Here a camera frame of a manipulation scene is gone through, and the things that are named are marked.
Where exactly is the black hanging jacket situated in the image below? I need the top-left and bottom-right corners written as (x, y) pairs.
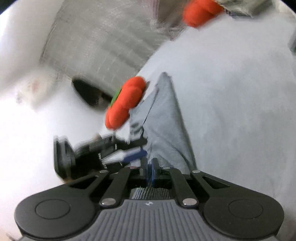
top-left (71, 77), bottom-right (116, 109)

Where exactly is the grey knit sweater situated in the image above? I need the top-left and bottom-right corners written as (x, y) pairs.
top-left (128, 72), bottom-right (198, 200)

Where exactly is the grey star curtain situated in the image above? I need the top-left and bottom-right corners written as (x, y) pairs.
top-left (39, 0), bottom-right (185, 95)

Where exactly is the orange pumpkin cushion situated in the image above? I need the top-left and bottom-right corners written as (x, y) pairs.
top-left (182, 0), bottom-right (225, 28)
top-left (105, 76), bottom-right (147, 130)

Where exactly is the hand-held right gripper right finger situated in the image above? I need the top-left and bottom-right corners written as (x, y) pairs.
top-left (151, 158), bottom-right (245, 207)

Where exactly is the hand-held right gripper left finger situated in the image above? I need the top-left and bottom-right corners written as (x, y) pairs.
top-left (69, 158), bottom-right (151, 208)

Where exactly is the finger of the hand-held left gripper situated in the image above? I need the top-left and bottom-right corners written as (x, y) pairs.
top-left (102, 148), bottom-right (148, 166)
top-left (99, 136), bottom-right (148, 151)

